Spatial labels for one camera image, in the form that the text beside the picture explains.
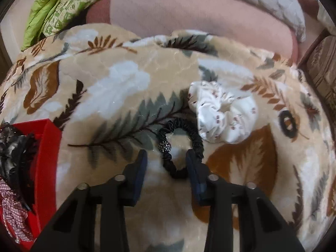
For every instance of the pink sofa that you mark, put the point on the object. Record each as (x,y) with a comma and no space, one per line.
(197,15)

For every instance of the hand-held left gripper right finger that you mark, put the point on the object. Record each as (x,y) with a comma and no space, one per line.
(193,170)

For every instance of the grey black scrunchie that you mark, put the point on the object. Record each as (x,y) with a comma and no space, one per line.
(13,152)

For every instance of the white floral scrunchie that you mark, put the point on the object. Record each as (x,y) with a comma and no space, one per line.
(231,126)

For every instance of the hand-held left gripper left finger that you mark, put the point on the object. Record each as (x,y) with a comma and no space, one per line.
(140,168)

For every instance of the striped sofa cushion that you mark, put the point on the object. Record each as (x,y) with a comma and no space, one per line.
(325,65)

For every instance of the red shallow cardboard box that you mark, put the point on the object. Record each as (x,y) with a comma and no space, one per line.
(48,168)

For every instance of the grey quilted pillow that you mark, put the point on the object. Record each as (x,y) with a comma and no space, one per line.
(275,2)

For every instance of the dark red patterned scrunchie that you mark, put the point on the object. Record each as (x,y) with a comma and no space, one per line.
(13,215)

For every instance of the green quilt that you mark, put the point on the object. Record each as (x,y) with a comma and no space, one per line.
(44,13)

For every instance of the leaf print plush blanket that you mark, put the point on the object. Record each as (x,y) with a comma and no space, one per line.
(118,89)

